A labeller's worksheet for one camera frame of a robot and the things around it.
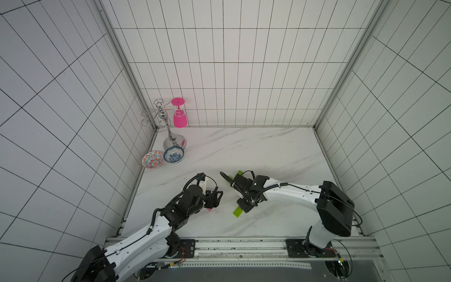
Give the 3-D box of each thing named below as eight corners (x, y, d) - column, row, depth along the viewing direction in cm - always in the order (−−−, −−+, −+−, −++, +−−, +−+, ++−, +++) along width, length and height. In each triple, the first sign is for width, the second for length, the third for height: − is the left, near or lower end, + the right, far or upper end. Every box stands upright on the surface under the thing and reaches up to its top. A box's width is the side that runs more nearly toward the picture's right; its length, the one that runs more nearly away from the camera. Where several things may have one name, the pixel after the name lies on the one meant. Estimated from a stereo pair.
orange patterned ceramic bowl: (142, 168, 100) (139, 165, 97) (147, 154, 106) (145, 151, 103) (160, 168, 100) (158, 165, 97) (164, 154, 106) (163, 151, 103)
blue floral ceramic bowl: (163, 163, 102) (161, 159, 99) (167, 149, 108) (165, 146, 106) (182, 163, 102) (181, 159, 99) (185, 149, 108) (184, 146, 106)
